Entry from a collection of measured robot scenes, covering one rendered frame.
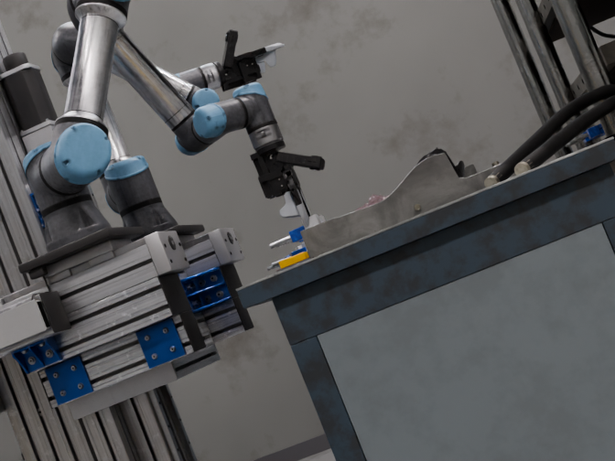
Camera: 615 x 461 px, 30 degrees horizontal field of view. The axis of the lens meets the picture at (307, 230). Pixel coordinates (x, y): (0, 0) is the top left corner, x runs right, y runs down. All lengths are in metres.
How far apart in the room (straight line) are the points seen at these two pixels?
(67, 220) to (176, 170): 3.54
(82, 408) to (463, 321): 1.05
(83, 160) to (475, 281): 0.89
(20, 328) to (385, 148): 3.61
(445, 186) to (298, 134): 3.35
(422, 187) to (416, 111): 3.23
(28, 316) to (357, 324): 0.77
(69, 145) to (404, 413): 0.92
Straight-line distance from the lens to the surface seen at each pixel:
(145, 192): 3.04
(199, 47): 6.10
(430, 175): 2.62
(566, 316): 2.02
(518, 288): 2.01
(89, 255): 2.53
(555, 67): 3.53
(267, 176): 2.70
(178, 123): 2.77
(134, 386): 2.67
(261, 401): 6.03
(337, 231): 2.62
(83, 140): 2.46
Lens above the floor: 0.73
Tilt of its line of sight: 3 degrees up
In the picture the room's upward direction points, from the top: 22 degrees counter-clockwise
